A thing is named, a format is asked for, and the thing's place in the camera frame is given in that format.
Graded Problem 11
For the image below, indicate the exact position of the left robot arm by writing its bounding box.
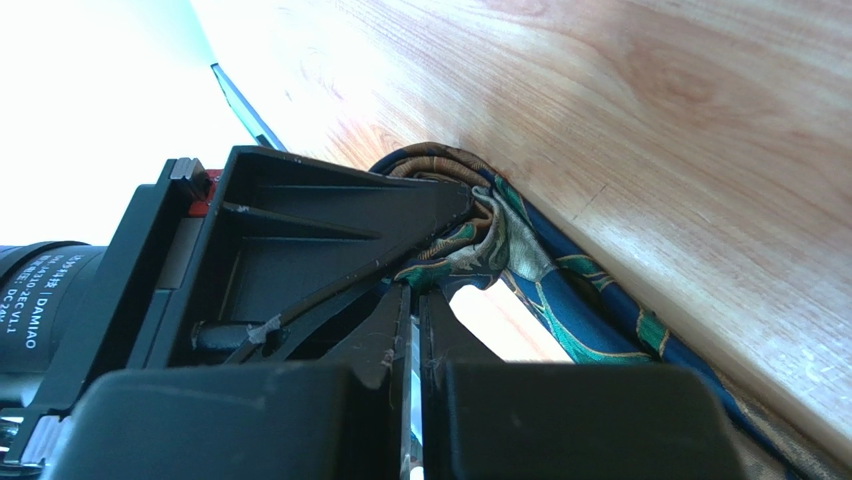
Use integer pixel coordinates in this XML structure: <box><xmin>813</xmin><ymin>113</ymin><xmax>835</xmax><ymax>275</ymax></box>
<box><xmin>1</xmin><ymin>146</ymin><xmax>474</xmax><ymax>479</ymax></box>

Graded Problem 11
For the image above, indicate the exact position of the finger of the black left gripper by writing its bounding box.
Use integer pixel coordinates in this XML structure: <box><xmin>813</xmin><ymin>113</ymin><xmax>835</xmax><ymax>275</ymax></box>
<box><xmin>128</xmin><ymin>146</ymin><xmax>473</xmax><ymax>368</ymax></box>

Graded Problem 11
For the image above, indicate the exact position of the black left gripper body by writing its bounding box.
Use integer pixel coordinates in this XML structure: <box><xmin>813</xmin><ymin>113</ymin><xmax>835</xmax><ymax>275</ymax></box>
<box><xmin>1</xmin><ymin>158</ymin><xmax>214</xmax><ymax>466</ymax></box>

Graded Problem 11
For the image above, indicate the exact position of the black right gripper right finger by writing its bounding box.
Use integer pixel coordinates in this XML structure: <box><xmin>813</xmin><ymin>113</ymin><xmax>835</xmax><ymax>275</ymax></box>
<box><xmin>418</xmin><ymin>291</ymin><xmax>746</xmax><ymax>479</ymax></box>

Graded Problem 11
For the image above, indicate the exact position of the blue brown floral tie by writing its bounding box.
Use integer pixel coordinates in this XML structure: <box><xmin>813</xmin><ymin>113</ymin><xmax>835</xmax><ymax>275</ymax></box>
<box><xmin>374</xmin><ymin>142</ymin><xmax>851</xmax><ymax>479</ymax></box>

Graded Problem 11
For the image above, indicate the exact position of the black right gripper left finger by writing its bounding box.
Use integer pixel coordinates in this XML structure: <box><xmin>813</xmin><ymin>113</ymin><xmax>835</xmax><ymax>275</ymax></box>
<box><xmin>44</xmin><ymin>285</ymin><xmax>411</xmax><ymax>479</ymax></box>

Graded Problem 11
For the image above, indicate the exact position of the white whiteboard black frame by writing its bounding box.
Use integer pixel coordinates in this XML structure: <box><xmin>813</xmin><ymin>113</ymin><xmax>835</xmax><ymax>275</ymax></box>
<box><xmin>210</xmin><ymin>63</ymin><xmax>287</xmax><ymax>152</ymax></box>

